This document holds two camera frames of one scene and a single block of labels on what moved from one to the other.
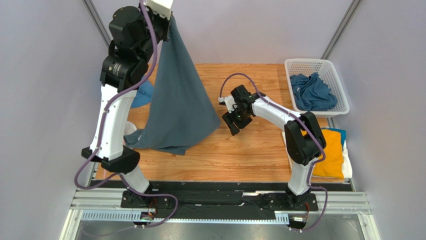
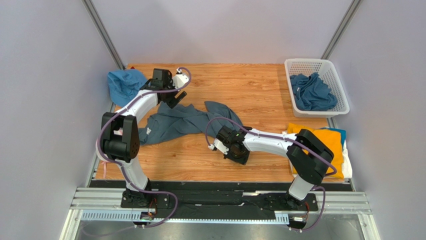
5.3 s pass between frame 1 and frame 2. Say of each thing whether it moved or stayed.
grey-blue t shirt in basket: stayed
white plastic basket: stayed
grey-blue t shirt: moved
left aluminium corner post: stayed
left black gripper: moved
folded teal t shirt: stayed
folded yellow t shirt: stayed
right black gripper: moved
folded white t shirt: stayed
